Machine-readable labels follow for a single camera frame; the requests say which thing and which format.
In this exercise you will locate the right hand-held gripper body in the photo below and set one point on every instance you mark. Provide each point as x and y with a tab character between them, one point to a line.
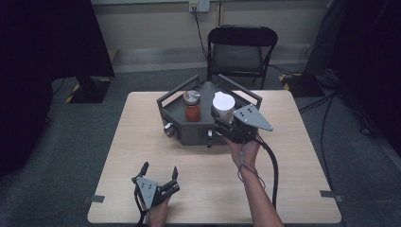
252	118

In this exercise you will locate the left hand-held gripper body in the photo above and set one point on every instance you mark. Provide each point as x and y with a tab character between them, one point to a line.
146	192

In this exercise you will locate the grey hexagonal spice rack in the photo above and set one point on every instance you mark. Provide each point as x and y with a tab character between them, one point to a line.
189	134

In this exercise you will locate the person's left hand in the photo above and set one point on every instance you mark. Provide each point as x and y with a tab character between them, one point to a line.
157	214

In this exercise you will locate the person's right hand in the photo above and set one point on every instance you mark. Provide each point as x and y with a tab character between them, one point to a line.
247	156

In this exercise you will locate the red-filled glass jar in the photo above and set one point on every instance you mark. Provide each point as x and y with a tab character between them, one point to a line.
192	110

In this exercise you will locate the grey tape strip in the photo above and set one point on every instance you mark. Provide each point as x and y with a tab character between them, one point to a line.
331	195
94	199

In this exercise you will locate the black stand base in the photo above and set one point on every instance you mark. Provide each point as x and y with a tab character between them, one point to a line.
302	85
91	91

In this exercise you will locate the black folding chair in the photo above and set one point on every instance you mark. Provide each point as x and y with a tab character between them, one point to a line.
238	56

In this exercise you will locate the dark curtain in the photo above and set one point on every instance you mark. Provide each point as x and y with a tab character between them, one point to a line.
47	63
362	47

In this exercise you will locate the white wall socket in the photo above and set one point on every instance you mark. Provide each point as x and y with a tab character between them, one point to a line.
199	5

